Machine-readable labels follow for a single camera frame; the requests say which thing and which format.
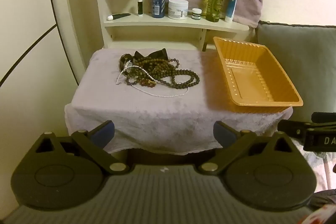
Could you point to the orange plastic tray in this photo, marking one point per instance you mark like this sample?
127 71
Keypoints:
252 79

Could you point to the black tube with white cap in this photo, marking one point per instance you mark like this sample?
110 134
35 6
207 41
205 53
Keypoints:
120 16

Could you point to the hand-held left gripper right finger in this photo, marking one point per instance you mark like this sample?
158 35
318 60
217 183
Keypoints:
223 133

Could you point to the white black lip balm stick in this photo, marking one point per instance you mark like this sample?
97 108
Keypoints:
140 7

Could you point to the white cream jar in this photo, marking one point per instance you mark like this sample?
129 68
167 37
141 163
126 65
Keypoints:
178 10

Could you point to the lavender fleece table cloth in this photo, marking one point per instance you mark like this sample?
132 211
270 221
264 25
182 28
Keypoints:
157 119

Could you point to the dark glossy round ornament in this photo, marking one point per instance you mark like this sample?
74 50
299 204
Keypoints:
125 60

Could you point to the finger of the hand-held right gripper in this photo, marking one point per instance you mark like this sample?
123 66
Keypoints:
294 129
324 117

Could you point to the small green label jar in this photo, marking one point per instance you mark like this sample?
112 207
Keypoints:
196 14

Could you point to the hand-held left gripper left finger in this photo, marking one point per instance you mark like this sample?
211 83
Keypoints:
103 132

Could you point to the grey cushion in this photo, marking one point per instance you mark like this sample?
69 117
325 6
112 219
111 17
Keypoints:
302 61

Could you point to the blue white tube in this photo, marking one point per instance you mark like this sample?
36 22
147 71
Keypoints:
231 3

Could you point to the cream shelf unit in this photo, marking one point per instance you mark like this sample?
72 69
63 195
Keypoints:
157 22

